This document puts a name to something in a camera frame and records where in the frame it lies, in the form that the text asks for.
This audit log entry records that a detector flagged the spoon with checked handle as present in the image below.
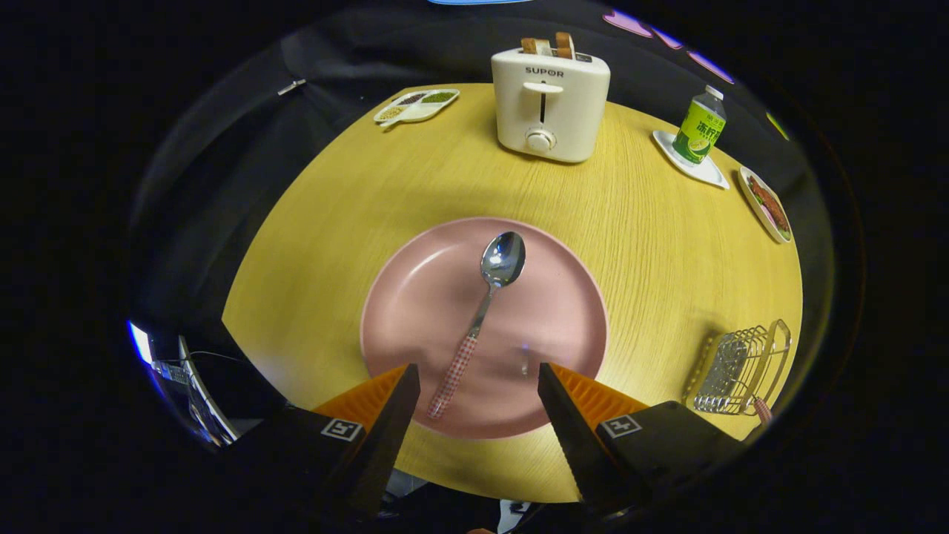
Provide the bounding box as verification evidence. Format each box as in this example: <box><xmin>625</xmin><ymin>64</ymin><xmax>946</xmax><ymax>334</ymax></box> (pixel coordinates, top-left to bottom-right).
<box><xmin>427</xmin><ymin>231</ymin><xmax>526</xmax><ymax>421</ymax></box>

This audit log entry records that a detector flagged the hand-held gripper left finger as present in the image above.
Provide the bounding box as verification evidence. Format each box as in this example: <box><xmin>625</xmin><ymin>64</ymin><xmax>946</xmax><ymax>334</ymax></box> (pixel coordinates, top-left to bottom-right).
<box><xmin>230</xmin><ymin>363</ymin><xmax>422</xmax><ymax>520</ymax></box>

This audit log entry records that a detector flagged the white toaster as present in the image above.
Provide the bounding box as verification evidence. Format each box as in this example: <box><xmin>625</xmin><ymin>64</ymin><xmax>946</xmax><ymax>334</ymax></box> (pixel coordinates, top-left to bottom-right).
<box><xmin>491</xmin><ymin>46</ymin><xmax>611</xmax><ymax>164</ymax></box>

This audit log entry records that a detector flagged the green label drink bottle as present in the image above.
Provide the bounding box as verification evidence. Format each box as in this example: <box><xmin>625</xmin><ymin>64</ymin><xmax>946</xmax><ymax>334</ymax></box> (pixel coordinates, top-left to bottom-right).
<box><xmin>672</xmin><ymin>85</ymin><xmax>727</xmax><ymax>165</ymax></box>

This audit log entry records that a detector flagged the square metal drain basket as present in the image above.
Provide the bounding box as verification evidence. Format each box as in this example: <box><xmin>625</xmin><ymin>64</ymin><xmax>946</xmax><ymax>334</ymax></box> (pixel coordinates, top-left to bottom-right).
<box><xmin>686</xmin><ymin>319</ymin><xmax>792</xmax><ymax>416</ymax></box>

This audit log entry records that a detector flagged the white divided condiment dish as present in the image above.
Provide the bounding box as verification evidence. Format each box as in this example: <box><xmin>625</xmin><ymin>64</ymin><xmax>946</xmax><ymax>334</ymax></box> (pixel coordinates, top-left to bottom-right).
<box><xmin>373</xmin><ymin>88</ymin><xmax>460</xmax><ymax>128</ymax></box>

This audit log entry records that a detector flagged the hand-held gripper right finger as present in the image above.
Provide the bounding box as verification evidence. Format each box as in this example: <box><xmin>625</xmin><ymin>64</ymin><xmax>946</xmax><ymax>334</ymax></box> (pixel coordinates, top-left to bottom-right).
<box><xmin>538</xmin><ymin>362</ymin><xmax>746</xmax><ymax>512</ymax></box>

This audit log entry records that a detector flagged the white plate with food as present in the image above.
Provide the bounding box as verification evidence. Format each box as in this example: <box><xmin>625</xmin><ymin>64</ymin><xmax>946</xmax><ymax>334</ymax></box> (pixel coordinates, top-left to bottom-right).
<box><xmin>738</xmin><ymin>165</ymin><xmax>793</xmax><ymax>244</ymax></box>

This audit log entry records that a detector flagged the pink round plate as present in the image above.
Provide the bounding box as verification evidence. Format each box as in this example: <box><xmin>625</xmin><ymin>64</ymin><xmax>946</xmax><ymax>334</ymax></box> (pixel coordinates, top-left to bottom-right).
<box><xmin>360</xmin><ymin>217</ymin><xmax>610</xmax><ymax>440</ymax></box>

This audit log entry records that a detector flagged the white chair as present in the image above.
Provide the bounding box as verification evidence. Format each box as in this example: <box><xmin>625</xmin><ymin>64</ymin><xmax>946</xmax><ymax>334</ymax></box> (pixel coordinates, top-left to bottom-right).
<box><xmin>495</xmin><ymin>499</ymin><xmax>535</xmax><ymax>534</ymax></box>

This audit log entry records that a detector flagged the white square coaster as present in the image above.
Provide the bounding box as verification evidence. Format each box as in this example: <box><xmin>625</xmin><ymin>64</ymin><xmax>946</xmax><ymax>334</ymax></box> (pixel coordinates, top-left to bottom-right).
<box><xmin>652</xmin><ymin>131</ymin><xmax>730</xmax><ymax>191</ymax></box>

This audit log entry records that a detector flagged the white laptop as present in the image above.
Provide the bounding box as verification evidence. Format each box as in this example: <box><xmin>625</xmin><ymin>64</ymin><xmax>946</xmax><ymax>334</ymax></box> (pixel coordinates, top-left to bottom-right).
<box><xmin>176</xmin><ymin>335</ymin><xmax>239</xmax><ymax>446</ymax></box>

